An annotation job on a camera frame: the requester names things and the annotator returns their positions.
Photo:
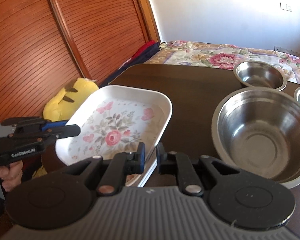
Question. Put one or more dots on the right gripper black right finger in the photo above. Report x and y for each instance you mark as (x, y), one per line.
(180, 166)

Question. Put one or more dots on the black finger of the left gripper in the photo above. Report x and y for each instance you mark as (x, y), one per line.
(31, 124)
(53, 132)

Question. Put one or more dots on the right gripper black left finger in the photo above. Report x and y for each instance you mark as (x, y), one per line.
(116, 170)

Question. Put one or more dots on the white floral rectangular tray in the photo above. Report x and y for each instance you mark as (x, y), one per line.
(116, 119)

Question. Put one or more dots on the large stainless steel bowl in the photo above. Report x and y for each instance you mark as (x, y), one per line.
(258, 130)

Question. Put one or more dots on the deep small steel bowl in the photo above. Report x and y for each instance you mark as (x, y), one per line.
(259, 74)

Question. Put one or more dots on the person's left hand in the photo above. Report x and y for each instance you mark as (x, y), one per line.
(11, 176)

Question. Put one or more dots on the yellow plush toy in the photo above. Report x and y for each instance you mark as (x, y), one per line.
(67, 101)

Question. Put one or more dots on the wooden slatted wardrobe door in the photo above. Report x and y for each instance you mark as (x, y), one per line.
(45, 44)

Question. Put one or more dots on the floral bed quilt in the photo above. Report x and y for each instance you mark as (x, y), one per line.
(224, 56)

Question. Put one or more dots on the red and navy blanket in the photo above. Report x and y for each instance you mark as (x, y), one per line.
(143, 54)

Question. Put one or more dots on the white wall switch plate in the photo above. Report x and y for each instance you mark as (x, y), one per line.
(286, 7)

